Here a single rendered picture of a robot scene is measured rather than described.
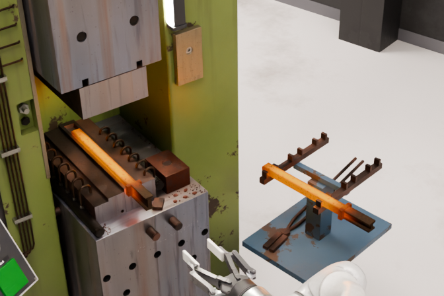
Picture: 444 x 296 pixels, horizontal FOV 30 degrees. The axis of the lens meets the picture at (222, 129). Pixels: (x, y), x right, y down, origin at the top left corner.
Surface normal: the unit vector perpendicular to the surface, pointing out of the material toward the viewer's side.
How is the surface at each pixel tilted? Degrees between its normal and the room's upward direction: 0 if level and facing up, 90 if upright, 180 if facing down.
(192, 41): 90
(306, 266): 0
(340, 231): 0
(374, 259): 0
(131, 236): 90
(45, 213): 90
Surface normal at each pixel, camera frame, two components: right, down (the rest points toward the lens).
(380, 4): -0.64, 0.43
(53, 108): 0.58, 0.43
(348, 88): -0.02, -0.83
